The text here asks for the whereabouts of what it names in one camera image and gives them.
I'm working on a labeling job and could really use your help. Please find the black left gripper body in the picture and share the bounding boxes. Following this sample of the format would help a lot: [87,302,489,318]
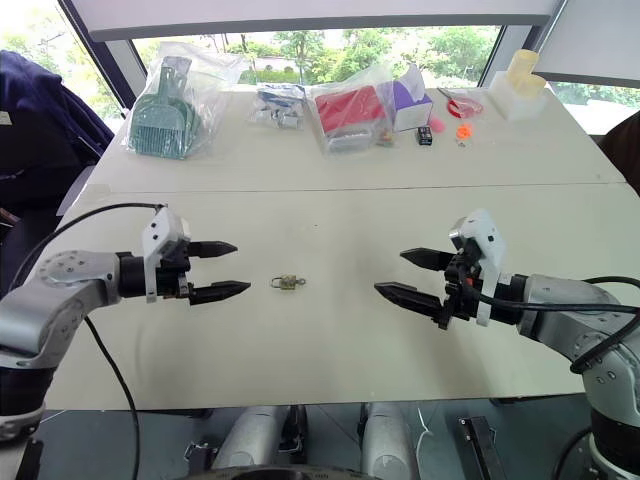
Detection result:
[155,241,195,305]

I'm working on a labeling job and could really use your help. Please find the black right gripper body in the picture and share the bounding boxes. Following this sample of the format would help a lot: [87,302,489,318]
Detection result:
[431,239,484,332]

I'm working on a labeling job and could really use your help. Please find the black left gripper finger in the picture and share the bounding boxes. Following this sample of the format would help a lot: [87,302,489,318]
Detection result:
[189,240,239,262]
[188,281,252,307]

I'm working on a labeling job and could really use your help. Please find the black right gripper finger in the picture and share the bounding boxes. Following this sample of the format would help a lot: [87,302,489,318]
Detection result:
[373,281,444,318]
[399,246,454,274]

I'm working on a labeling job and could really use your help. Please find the teal plastic dustpan set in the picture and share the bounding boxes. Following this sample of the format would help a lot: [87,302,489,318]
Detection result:
[124,55,204,162]

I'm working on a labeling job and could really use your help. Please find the silver robot leg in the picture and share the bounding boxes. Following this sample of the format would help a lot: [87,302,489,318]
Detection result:
[360,401,420,480]
[210,404,289,471]

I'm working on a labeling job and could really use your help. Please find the purple white tissue box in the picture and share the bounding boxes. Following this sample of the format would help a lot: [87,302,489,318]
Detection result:
[391,65,434,134]

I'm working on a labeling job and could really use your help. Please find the small bag of metal parts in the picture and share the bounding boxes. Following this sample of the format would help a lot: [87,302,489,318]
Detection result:
[248,82,307,132]

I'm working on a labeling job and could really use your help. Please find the green dustpan in bag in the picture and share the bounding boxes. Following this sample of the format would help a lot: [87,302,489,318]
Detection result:
[121,42,247,164]

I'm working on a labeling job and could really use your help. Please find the red box in plastic bag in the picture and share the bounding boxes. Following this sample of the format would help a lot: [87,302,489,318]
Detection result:
[310,64,399,155]

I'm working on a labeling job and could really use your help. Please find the white holder with cream cylinders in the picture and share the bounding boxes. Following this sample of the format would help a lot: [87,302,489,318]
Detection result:
[488,48,550,123]

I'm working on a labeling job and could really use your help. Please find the dark rounded robot torso rim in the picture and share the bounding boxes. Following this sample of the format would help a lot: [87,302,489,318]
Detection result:
[207,464,374,480]

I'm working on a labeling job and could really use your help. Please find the dark blue jacket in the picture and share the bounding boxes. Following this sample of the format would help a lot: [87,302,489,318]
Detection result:
[0,49,117,204]

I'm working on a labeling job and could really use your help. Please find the brown chair back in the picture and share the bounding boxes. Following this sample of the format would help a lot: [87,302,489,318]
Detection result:
[598,110,640,197]

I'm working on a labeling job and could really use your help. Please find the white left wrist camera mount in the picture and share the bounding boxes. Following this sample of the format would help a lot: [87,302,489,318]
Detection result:
[141,205,193,305]

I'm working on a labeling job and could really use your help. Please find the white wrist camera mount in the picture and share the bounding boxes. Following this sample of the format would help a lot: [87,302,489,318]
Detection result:
[448,208,507,328]
[141,205,193,305]

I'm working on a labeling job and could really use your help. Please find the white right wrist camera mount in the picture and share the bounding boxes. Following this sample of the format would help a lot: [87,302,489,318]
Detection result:
[448,208,507,328]

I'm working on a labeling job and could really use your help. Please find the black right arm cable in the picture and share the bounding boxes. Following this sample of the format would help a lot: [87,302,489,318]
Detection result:
[474,276,640,375]

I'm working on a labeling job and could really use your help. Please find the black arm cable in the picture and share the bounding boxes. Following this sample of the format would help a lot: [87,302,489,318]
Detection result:
[7,201,171,480]
[474,276,640,375]

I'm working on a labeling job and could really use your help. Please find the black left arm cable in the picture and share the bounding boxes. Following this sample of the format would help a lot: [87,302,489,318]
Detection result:
[7,201,171,480]

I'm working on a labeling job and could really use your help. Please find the black bracket under table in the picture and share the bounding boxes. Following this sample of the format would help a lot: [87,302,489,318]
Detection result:
[456,414,503,480]

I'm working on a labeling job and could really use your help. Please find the red handled scissors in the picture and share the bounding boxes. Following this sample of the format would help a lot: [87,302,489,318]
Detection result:
[436,86,486,120]

